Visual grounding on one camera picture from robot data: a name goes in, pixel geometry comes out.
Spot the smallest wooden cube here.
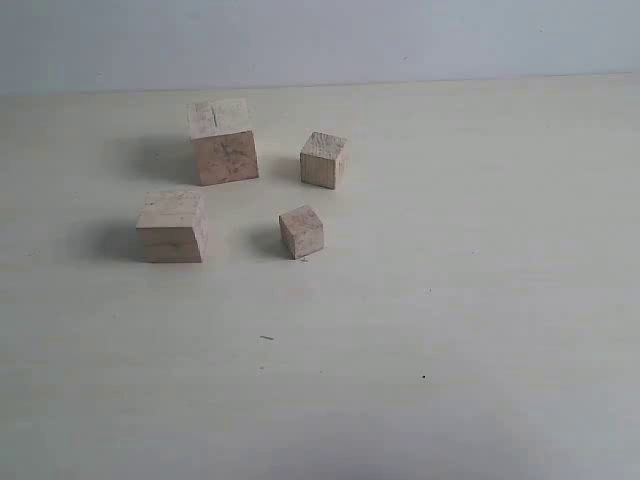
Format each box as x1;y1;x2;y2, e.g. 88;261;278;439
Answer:
278;205;324;259

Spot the third largest wooden cube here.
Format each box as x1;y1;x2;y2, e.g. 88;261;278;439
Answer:
300;132;349;190

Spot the second largest wooden cube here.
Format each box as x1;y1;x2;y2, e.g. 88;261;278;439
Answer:
136;190;208;263

